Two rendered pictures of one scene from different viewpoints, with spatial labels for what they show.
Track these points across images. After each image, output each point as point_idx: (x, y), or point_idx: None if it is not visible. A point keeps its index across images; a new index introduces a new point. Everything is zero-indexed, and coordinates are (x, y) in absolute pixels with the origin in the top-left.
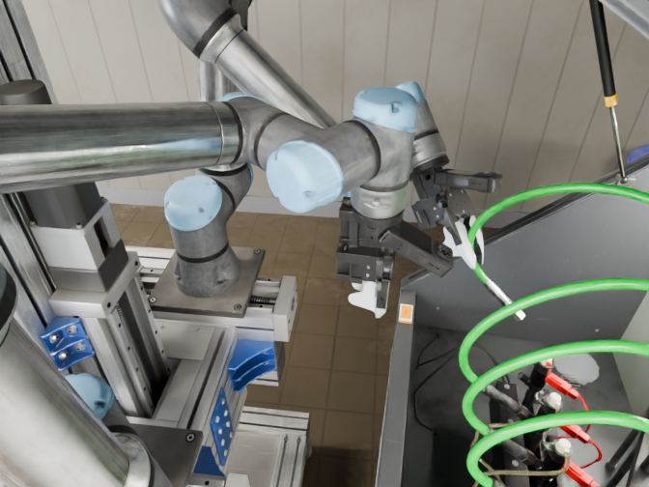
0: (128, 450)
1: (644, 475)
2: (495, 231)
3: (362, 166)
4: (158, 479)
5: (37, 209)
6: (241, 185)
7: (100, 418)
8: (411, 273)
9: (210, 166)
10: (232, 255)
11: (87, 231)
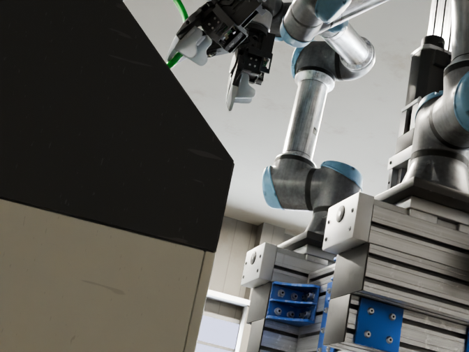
0: (291, 151)
1: None
2: (146, 35)
3: None
4: (278, 163)
5: None
6: (443, 94)
7: (320, 165)
8: (223, 146)
9: (322, 38)
10: (412, 169)
11: (402, 111)
